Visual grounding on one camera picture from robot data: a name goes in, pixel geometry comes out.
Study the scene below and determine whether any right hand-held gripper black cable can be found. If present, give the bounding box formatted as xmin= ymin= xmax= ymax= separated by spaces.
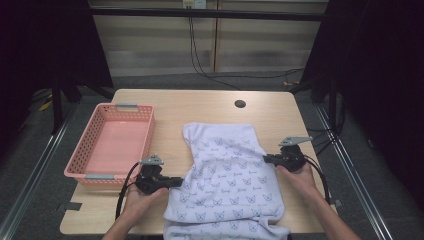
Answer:
xmin=302 ymin=154 xmax=332 ymax=205

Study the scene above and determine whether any black metal stand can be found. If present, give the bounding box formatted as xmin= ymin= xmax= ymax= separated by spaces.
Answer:
xmin=50 ymin=76 xmax=83 ymax=136

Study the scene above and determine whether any yellow floor object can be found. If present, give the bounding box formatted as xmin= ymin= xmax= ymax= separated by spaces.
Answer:
xmin=38 ymin=99 xmax=54 ymax=113

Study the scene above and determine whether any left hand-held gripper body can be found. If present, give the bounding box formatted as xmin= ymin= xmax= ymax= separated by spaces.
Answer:
xmin=134 ymin=154 xmax=168 ymax=195

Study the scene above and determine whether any person's left hand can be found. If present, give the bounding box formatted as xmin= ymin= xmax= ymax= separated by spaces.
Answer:
xmin=124 ymin=186 xmax=169 ymax=223

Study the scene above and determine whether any black hanging power cable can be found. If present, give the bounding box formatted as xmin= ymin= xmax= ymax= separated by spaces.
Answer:
xmin=188 ymin=16 xmax=242 ymax=91

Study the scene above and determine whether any white printed towel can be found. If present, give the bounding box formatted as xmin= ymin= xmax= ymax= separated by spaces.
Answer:
xmin=162 ymin=122 xmax=291 ymax=240

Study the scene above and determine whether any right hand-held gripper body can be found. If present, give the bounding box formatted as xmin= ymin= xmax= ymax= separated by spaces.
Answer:
xmin=278 ymin=135 xmax=314 ymax=173

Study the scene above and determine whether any metal floor rail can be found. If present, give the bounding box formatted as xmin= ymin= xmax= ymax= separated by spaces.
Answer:
xmin=0 ymin=103 xmax=79 ymax=240
xmin=313 ymin=103 xmax=396 ymax=240

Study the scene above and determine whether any person's right hand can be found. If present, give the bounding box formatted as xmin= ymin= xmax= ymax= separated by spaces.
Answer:
xmin=275 ymin=165 xmax=318 ymax=199

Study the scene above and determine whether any left hand-held gripper black cable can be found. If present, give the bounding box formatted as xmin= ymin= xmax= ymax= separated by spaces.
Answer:
xmin=114 ymin=161 xmax=143 ymax=221

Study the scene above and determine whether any black tape strip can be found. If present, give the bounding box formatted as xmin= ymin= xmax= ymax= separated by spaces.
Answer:
xmin=56 ymin=200 xmax=83 ymax=213

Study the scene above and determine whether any black curtain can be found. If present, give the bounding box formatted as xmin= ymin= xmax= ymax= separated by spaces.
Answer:
xmin=0 ymin=0 xmax=114 ymax=161
xmin=298 ymin=0 xmax=424 ymax=204

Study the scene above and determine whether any white wall socket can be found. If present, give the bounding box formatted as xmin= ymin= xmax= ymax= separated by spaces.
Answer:
xmin=182 ymin=0 xmax=208 ymax=10

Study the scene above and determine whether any black horizontal bar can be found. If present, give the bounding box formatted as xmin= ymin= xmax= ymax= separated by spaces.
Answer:
xmin=89 ymin=7 xmax=329 ymax=23

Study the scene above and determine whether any black floor cable bundle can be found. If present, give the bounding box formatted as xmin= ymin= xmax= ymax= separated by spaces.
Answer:
xmin=305 ymin=93 xmax=346 ymax=156

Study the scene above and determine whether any hand-held gripper black cable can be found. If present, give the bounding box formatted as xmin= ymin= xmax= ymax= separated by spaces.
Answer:
xmin=302 ymin=154 xmax=332 ymax=205
xmin=114 ymin=161 xmax=143 ymax=221

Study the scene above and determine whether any pink plastic basket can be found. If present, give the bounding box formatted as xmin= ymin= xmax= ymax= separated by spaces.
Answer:
xmin=63 ymin=102 xmax=156 ymax=186

